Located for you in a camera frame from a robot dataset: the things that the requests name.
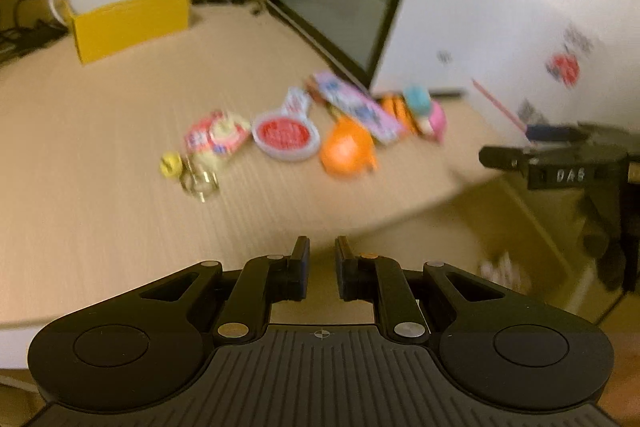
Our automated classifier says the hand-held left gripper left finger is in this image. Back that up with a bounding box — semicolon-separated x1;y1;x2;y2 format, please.
135;235;312;345

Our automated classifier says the yellow cardboard box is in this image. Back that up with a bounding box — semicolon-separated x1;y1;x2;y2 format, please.
61;0;192;66

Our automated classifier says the yellow doll keychain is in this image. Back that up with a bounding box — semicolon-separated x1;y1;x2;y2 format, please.
160;149;221;204

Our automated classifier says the white card red print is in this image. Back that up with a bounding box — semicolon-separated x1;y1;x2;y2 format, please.
469;0;640;144

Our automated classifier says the white coiled cable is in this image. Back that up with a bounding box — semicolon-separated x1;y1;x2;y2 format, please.
48;0;104;28

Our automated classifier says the orange capsule shell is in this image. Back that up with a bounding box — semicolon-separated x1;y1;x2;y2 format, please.
319;117;380;180

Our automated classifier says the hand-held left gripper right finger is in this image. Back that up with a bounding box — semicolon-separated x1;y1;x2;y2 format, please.
334;235;508;345

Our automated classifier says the white desk front panel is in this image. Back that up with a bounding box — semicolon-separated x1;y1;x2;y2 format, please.
0;319;51;374

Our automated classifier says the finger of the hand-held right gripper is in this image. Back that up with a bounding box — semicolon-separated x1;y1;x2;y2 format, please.
524;122;594;143
478;145;532;176

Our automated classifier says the black cable bundle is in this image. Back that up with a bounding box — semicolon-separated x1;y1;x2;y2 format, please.
0;0;76;64

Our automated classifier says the pink printed packet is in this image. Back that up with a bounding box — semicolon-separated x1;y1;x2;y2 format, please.
307;71;406;146

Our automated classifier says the orange pumpkin toy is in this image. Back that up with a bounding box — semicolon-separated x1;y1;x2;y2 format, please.
377;93;416;136

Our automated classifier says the teal pink round toy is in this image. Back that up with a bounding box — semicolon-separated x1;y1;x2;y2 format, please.
404;86;449;143

